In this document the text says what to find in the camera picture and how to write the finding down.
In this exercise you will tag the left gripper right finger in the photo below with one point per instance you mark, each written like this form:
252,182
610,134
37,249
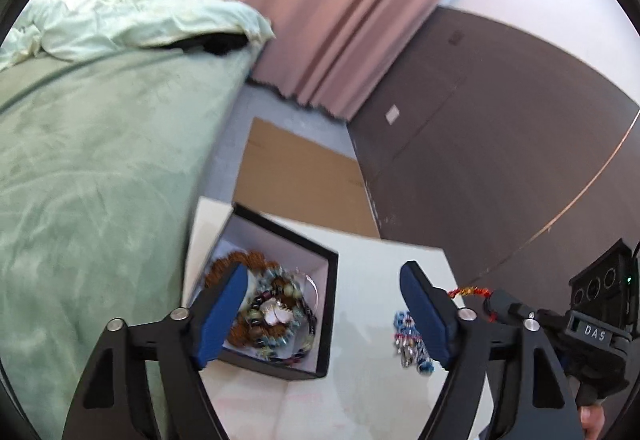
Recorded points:
533,399

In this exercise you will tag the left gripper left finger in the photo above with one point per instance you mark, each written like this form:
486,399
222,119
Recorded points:
113,399

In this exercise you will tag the butterfly hoop earring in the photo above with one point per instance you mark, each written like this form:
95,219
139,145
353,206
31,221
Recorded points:
290,298

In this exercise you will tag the black square jewelry box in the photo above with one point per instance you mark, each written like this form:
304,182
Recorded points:
284,325

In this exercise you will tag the right hand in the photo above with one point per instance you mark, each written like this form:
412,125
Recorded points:
592,419

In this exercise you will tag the green bed blanket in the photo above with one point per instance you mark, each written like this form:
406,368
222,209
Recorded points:
101,168

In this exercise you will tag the flat brown cardboard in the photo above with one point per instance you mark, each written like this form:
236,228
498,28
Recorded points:
285,175

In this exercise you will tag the pale green duvet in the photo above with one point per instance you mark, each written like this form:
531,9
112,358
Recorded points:
81,30

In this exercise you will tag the white wall socket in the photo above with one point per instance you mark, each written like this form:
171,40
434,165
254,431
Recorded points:
392,114

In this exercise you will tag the dark wall switch plate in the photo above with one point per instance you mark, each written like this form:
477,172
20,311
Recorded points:
455,38

